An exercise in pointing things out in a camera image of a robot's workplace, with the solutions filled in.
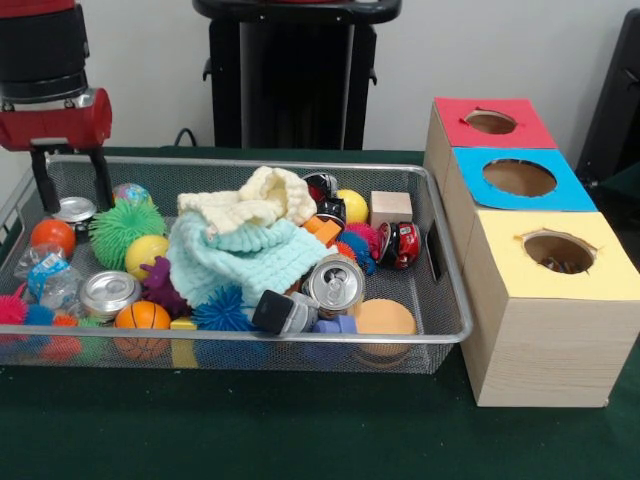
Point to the cream yellow cloth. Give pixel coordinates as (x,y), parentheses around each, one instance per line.
(260,200)

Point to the mint green cloth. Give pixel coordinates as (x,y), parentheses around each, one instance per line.
(240,265)

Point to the black chair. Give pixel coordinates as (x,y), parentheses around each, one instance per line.
(615,100)

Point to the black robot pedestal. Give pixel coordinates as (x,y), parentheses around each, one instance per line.
(290,80)

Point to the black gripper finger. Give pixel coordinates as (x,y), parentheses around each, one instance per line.
(45,182)
(101,178)

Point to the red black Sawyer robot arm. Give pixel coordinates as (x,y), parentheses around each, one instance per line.
(40,50)

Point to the yellow ball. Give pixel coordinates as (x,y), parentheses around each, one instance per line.
(352,205)
(147,255)

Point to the orange red ball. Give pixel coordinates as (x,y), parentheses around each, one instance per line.
(52,237)

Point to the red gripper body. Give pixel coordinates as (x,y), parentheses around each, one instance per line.
(55,128)

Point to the silver drinks can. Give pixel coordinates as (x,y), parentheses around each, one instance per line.
(335,284)

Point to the peach orange ball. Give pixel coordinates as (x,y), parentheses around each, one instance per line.
(386,318)

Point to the wooden box with three holes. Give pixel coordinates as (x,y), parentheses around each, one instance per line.
(550,340)

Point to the multicolour cartoon print cloth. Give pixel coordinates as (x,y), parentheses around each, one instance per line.
(560,265)

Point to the large light green spiky ball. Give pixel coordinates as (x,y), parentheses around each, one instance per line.
(125,232)

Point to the shallow clear mesh bin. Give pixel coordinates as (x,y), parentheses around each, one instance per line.
(442,300)

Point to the small wooden cube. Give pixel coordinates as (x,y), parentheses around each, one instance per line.
(391,208)

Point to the orange toy basketball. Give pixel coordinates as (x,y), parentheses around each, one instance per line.
(142,316)

